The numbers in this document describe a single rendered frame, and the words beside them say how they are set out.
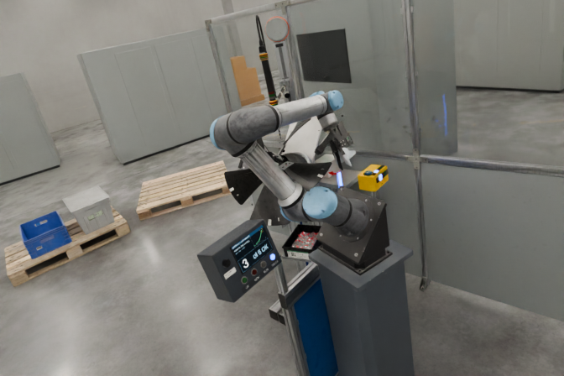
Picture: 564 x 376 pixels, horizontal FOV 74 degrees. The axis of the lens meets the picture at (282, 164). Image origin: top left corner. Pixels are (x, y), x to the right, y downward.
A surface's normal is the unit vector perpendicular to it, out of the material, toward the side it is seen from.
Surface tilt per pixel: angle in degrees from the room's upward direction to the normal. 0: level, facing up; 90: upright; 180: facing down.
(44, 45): 90
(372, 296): 90
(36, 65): 90
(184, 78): 90
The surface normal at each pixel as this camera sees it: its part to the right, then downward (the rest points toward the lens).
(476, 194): -0.65, 0.39
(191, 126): 0.51, 0.22
